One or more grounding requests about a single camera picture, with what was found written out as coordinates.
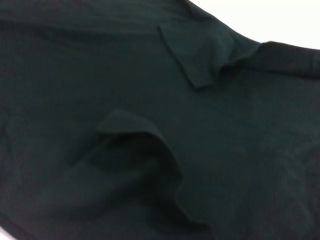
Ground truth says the black shirt with white print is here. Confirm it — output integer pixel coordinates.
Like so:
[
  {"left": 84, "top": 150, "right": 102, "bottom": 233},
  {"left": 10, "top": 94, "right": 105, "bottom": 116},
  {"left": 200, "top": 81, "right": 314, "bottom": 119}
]
[{"left": 0, "top": 0, "right": 320, "bottom": 240}]

